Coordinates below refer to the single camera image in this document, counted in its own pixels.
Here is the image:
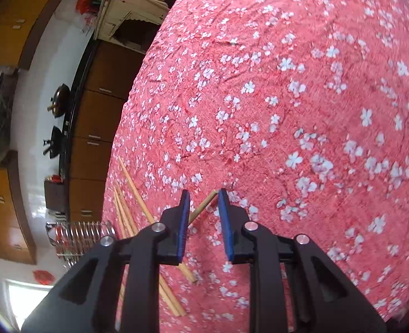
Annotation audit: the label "red paper wall decoration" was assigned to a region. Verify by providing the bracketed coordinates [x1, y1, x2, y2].
[33, 269, 55, 286]

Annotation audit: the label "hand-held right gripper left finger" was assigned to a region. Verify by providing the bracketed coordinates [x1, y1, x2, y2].
[21, 189, 191, 333]

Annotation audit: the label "steel range hood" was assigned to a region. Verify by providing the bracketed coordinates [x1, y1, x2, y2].
[0, 71, 18, 167]

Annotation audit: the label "dark cutting board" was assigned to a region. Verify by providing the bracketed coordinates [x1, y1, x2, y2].
[44, 176, 69, 215]

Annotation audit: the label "metal wire chopstick holder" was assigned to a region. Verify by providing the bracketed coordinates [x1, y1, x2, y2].
[45, 219, 118, 271]

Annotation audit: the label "wooden wall cabinet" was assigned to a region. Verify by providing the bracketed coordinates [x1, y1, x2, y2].
[0, 160, 38, 265]
[0, 0, 77, 70]

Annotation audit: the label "wok with metal lid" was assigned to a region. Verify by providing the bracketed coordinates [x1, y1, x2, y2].
[47, 82, 71, 116]

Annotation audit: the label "black wok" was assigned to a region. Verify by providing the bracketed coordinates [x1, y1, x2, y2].
[43, 126, 64, 157]

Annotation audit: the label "wooden base cabinets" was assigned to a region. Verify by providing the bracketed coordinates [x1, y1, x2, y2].
[67, 40, 148, 223]

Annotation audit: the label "small side window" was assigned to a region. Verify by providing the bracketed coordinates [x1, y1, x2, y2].
[1, 277, 54, 332]

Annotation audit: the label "pink floral tablecloth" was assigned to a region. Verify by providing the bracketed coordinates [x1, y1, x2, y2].
[102, 0, 409, 323]

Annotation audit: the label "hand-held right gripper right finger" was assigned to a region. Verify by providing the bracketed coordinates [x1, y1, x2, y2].
[218, 188, 389, 333]

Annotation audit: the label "black kitchen countertop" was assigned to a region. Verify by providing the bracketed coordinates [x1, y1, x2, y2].
[59, 36, 99, 216]

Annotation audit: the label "cream wooden side table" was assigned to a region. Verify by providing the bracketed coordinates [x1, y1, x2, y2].
[95, 0, 173, 55]

